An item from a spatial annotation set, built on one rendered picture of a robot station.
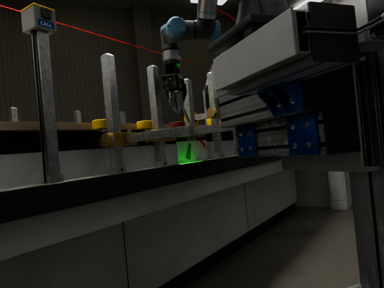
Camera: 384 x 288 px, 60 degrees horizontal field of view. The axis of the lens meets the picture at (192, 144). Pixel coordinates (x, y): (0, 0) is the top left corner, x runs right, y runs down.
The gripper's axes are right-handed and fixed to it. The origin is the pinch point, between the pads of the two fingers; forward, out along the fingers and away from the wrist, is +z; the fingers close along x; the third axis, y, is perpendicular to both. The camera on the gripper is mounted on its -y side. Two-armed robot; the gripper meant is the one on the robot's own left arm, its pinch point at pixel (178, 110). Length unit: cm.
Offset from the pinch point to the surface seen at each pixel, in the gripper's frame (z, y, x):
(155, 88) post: -9.6, 3.8, -8.0
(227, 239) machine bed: 80, -87, 2
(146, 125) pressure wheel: 4.7, -1.9, -15.8
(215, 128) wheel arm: 9.8, 8.4, 16.6
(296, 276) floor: 93, -57, 43
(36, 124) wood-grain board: 4, 40, -38
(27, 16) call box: -26, 53, -28
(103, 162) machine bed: 19.2, 8.0, -32.8
